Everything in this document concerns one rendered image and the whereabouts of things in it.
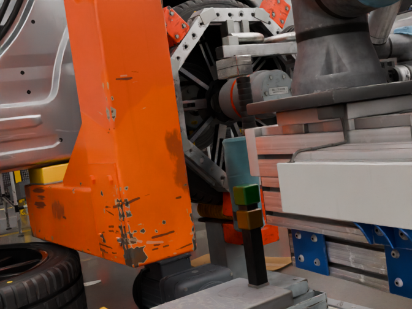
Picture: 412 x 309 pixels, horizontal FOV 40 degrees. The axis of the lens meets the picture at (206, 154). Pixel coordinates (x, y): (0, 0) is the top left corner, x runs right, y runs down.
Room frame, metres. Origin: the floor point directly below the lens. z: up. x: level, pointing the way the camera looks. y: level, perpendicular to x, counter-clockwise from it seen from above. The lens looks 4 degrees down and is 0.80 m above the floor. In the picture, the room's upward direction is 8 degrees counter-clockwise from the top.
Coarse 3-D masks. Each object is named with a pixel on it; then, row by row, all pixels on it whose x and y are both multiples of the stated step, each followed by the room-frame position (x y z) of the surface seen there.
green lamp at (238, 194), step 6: (234, 186) 1.13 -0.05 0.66; (240, 186) 1.12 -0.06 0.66; (246, 186) 1.11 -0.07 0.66; (252, 186) 1.12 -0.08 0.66; (258, 186) 1.13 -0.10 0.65; (234, 192) 1.13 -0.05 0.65; (240, 192) 1.11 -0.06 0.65; (246, 192) 1.11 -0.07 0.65; (252, 192) 1.12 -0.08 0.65; (258, 192) 1.12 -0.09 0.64; (234, 198) 1.13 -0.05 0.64; (240, 198) 1.12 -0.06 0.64; (246, 198) 1.11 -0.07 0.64; (252, 198) 1.11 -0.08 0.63; (258, 198) 1.12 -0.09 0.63; (240, 204) 1.12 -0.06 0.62; (246, 204) 1.11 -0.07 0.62; (252, 204) 1.12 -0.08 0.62
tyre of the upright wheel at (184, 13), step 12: (192, 0) 1.74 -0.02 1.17; (204, 0) 1.75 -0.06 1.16; (216, 0) 1.77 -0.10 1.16; (228, 0) 1.80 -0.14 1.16; (180, 12) 1.69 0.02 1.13; (192, 12) 1.72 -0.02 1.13; (192, 180) 1.67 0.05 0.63; (204, 180) 1.70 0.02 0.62; (192, 192) 1.67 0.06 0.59; (204, 192) 1.69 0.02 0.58; (216, 192) 1.72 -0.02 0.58; (216, 204) 1.74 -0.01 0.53
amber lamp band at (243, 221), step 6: (240, 210) 1.13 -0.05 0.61; (252, 210) 1.11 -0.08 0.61; (258, 210) 1.12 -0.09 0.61; (240, 216) 1.12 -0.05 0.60; (246, 216) 1.11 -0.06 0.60; (252, 216) 1.11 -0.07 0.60; (258, 216) 1.12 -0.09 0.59; (240, 222) 1.13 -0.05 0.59; (246, 222) 1.11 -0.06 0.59; (252, 222) 1.11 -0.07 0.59; (258, 222) 1.12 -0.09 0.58; (240, 228) 1.13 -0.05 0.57; (246, 228) 1.11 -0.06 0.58; (252, 228) 1.11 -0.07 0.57
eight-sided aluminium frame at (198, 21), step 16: (192, 16) 1.67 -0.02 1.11; (208, 16) 1.64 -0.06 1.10; (224, 16) 1.68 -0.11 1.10; (240, 16) 1.73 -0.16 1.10; (256, 16) 1.75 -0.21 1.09; (192, 32) 1.61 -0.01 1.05; (272, 32) 1.78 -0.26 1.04; (176, 48) 1.58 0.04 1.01; (192, 48) 1.61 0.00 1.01; (176, 64) 1.57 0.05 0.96; (288, 64) 1.87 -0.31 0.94; (176, 80) 1.57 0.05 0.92; (176, 96) 1.57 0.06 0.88; (192, 144) 1.58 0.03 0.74; (192, 160) 1.58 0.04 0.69; (208, 160) 1.61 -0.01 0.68; (208, 176) 1.62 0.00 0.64; (224, 176) 1.64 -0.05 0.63
